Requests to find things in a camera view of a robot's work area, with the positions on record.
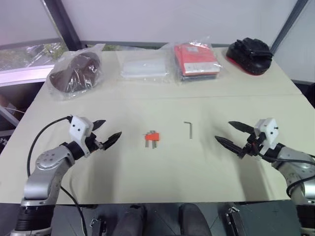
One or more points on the dark window frame post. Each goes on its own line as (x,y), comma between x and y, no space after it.
(65,22)

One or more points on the small orange plastic part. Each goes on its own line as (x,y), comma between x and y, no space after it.
(153,137)

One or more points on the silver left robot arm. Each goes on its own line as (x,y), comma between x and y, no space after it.
(44,172)

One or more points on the black box with metal latch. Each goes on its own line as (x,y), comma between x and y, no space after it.
(265,218)

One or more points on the brown item in plastic bag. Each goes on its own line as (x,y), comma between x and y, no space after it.
(78,71)

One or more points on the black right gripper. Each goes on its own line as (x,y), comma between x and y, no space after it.
(253,145)

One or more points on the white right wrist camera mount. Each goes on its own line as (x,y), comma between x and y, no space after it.
(268,130)

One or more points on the red packs in plastic bag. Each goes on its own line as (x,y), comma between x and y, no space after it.
(197,60)

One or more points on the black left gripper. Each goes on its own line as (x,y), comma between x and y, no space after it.
(93,145)

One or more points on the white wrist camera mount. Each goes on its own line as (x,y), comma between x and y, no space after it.
(80,127)
(268,130)

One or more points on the black metal latch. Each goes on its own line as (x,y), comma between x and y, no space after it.
(98,227)

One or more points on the clear bag of white items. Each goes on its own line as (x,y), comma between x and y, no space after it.
(145,66)

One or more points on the metal hex key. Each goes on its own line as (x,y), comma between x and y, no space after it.
(191,130)

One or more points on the grey window frame post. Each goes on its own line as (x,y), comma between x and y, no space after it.
(288,23)

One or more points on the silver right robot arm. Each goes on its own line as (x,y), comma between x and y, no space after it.
(295,167)

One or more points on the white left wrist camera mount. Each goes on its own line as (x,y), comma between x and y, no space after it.
(80,127)

